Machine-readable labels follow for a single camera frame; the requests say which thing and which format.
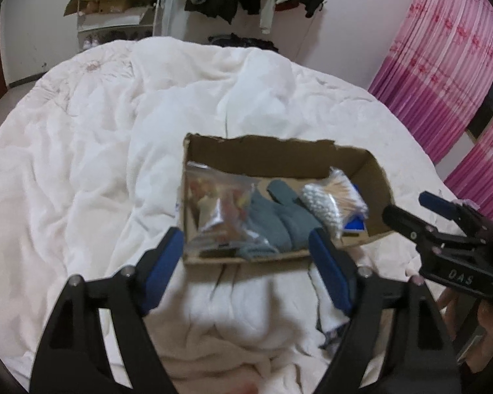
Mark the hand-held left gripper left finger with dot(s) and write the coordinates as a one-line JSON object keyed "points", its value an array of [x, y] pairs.
{"points": [[164, 264]]}

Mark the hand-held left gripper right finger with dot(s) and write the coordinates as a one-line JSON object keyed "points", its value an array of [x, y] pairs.
{"points": [[332, 273]]}

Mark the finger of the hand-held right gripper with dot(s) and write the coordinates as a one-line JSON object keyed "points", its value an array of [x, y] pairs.
{"points": [[437, 205], [402, 219]]}

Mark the cardboard box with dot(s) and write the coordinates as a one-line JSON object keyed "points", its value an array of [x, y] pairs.
{"points": [[279, 158], [107, 6]]}

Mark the blue and white small box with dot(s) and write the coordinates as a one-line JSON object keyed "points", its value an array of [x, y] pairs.
{"points": [[353, 225]]}

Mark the grey white cloth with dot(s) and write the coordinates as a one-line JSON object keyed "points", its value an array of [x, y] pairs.
{"points": [[332, 324]]}

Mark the bag of cotton swabs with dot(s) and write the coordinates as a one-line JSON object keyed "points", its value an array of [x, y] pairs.
{"points": [[337, 199]]}

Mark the grey knitted socks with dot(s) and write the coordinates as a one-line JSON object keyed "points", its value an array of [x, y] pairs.
{"points": [[281, 217]]}

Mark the clear plastic zip bag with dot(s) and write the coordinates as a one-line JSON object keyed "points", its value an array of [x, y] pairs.
{"points": [[217, 205]]}

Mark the white fluffy blanket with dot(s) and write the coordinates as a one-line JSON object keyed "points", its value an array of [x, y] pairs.
{"points": [[107, 152]]}

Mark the pink pleated curtain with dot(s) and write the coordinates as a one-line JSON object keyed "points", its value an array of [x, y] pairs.
{"points": [[431, 57]]}

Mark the dark cloth pile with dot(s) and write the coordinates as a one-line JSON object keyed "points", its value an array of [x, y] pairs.
{"points": [[244, 42]]}

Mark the white shelf unit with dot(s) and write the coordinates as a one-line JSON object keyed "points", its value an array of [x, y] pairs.
{"points": [[115, 28]]}

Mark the cardboard box on shelf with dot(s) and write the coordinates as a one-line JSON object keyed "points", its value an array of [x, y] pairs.
{"points": [[107, 6]]}

